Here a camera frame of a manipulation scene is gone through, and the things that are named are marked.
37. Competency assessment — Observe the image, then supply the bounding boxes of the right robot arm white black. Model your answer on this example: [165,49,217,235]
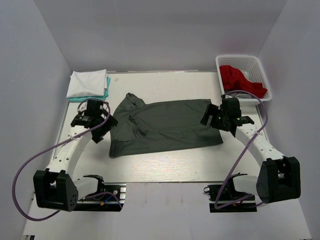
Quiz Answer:
[200,97,301,209]

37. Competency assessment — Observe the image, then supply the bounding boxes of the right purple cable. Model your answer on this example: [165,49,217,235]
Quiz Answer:
[214,90,270,210]

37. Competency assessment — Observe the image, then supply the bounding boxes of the grey t shirt in basket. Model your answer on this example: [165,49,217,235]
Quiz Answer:
[229,92,252,99]

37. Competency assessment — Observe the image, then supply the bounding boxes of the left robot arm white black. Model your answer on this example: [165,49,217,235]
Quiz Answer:
[33,99,118,212]

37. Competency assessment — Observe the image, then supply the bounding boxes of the white plastic basket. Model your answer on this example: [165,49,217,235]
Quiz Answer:
[215,54,273,102]

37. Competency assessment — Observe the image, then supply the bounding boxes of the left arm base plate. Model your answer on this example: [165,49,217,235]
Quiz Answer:
[73,183,127,212]

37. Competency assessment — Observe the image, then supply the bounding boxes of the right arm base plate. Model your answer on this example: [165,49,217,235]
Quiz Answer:
[203,183,257,213]

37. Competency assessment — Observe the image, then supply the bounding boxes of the dark grey t shirt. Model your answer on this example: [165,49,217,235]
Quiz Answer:
[109,93,223,158]

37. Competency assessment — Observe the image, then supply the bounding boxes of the folded teal t shirt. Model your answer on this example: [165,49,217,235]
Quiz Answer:
[67,76,111,103]

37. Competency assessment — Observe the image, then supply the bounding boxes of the folded white t shirt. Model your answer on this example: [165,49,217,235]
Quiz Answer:
[66,69,108,98]

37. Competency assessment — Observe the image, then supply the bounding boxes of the red t shirt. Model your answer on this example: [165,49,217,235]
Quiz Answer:
[219,65,268,99]

